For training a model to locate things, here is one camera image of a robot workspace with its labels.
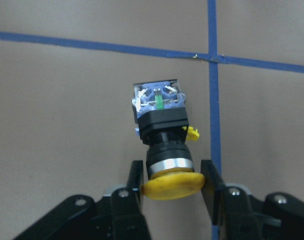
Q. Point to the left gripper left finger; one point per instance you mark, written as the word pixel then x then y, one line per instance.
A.
pixel 116 216

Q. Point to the yellow push button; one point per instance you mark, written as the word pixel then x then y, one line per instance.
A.
pixel 162 124

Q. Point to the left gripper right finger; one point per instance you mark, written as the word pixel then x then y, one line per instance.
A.
pixel 240 216

